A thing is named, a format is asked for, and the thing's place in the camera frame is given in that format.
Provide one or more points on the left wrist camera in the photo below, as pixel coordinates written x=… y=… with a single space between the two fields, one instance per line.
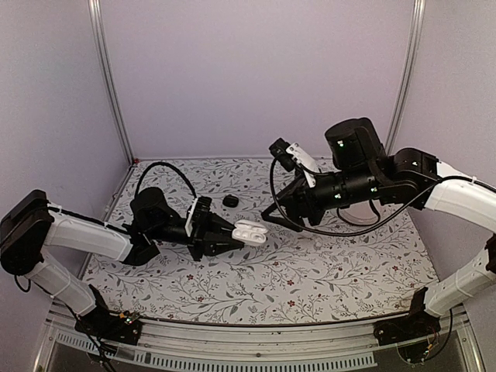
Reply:
x=192 y=224

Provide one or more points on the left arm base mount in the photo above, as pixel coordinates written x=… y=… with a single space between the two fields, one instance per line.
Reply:
x=101 y=323

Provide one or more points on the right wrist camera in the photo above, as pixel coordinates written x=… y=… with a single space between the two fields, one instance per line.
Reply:
x=291 y=155

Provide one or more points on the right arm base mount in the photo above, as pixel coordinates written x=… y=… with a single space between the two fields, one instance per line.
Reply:
x=416 y=323

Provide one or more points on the white earbud case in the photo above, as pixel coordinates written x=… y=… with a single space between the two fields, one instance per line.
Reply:
x=250 y=233

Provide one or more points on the left aluminium frame post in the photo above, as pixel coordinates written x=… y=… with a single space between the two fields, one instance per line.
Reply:
x=96 y=19

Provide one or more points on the floral patterned table mat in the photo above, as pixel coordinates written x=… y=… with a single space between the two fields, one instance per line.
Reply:
x=292 y=279

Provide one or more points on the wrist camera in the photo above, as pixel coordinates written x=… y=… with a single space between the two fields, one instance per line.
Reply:
x=192 y=224
x=291 y=155

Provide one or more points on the aluminium frame post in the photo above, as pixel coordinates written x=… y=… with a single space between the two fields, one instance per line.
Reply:
x=407 y=72
x=96 y=19

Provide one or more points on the right aluminium frame post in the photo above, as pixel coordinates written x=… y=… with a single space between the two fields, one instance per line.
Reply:
x=407 y=72

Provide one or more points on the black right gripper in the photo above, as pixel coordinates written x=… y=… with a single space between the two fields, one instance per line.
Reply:
x=292 y=198

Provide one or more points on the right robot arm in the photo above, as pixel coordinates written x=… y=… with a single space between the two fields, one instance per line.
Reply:
x=421 y=181

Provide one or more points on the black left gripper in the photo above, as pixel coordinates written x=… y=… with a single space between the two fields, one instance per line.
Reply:
x=216 y=250

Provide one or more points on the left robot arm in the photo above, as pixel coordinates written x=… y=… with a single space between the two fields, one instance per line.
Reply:
x=33 y=225

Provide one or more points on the black earbud charging case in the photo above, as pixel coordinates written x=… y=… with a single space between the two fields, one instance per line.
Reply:
x=230 y=201

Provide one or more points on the front aluminium rail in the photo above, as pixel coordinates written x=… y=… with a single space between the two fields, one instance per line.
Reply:
x=179 y=346

